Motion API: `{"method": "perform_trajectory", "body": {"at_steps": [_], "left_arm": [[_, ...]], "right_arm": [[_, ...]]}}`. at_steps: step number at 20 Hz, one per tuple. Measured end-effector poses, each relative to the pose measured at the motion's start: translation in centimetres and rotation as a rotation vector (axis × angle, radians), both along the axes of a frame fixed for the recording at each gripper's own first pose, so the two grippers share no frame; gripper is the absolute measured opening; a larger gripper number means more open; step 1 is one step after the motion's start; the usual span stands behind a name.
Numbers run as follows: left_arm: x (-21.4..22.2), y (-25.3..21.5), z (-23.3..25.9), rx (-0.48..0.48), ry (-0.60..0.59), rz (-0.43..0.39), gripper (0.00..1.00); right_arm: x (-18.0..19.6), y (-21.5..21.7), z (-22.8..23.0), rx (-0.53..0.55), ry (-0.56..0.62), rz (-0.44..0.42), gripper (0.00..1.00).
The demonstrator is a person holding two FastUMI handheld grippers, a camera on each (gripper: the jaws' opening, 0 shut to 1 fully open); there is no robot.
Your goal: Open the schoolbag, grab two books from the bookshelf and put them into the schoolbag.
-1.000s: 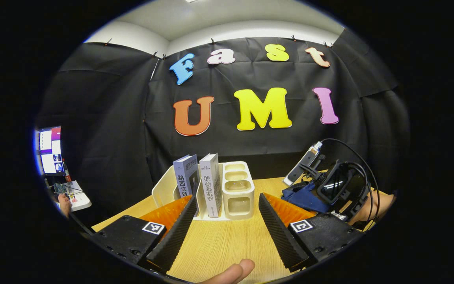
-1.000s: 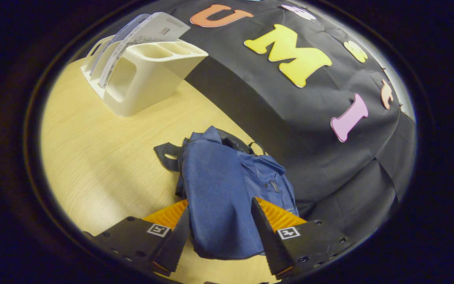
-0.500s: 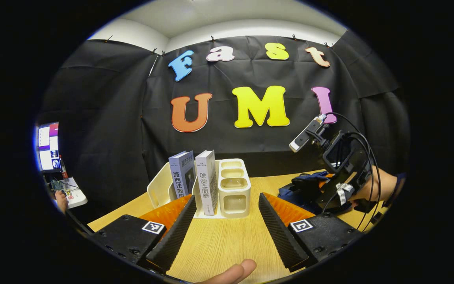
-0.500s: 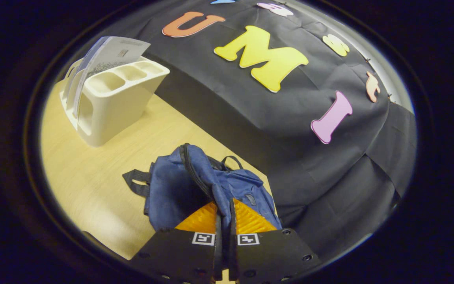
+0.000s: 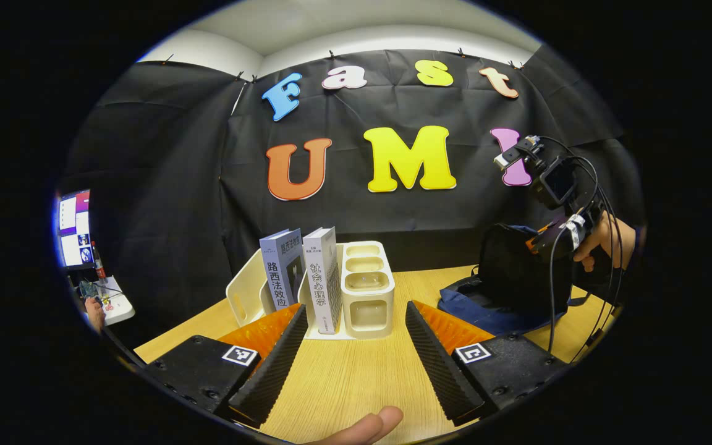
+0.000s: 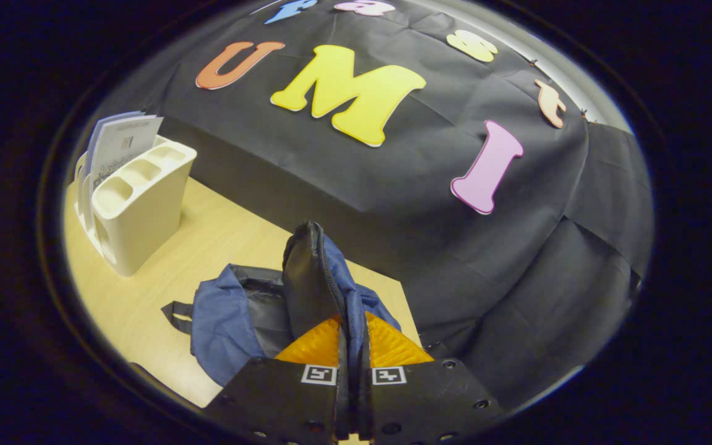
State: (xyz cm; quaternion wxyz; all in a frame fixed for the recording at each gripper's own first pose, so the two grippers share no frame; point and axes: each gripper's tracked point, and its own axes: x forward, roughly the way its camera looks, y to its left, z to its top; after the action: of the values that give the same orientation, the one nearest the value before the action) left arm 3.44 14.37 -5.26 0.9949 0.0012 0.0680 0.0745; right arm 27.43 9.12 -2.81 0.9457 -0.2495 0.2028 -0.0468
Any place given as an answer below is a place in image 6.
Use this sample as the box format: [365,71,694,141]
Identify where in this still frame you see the white cover book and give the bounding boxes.
[90,116,164,191]

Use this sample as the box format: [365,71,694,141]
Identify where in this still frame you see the black backdrop cloth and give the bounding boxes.
[78,0,653,412]

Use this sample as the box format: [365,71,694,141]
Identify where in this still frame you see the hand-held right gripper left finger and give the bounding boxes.
[203,315,350,445]

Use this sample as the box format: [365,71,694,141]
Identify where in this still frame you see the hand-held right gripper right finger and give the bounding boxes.
[356,311,505,445]

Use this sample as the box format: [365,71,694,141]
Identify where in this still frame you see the cream plastic bookshelf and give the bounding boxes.
[74,136,198,277]

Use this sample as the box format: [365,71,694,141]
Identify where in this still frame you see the blue schoolbag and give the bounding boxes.
[161,221,403,387]

